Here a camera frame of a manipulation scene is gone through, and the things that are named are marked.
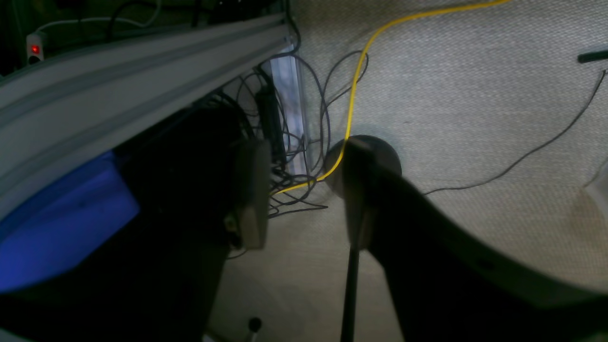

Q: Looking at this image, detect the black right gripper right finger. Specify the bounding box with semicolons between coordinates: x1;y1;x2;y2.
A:
341;138;608;342

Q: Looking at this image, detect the aluminium frame rail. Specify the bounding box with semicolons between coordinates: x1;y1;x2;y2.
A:
0;14;288;217

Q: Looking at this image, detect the tangled black cable bundle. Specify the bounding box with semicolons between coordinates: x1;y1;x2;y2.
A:
223;47;369;219

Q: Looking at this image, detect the thin black floor cable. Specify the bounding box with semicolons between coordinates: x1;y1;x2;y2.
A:
423;70;608;195

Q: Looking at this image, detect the yellow cable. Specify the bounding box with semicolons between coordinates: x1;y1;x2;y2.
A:
273;0;511;194

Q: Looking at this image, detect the white power strip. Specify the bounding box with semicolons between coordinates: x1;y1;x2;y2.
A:
26;31;46;65

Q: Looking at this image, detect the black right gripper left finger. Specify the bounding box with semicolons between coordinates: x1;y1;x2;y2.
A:
1;107;271;342

